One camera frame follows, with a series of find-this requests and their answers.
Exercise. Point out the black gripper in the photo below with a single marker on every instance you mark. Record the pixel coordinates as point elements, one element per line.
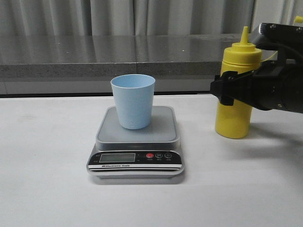
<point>261,88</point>

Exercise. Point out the yellow squeeze bottle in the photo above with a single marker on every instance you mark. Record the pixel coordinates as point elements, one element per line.
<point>234,121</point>

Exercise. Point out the light blue plastic cup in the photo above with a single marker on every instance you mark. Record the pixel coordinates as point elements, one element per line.
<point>133,96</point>

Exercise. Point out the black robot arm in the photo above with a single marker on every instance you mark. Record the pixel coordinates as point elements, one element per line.
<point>293,88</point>

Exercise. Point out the silver digital kitchen scale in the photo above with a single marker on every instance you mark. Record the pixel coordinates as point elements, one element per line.
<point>151,155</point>

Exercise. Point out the grey stone counter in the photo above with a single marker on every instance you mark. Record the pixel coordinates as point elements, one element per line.
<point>84,65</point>

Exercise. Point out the grey curtain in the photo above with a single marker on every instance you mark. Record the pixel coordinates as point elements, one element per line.
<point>124,17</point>

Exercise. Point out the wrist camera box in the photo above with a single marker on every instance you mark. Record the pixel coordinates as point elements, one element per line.
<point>288,35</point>

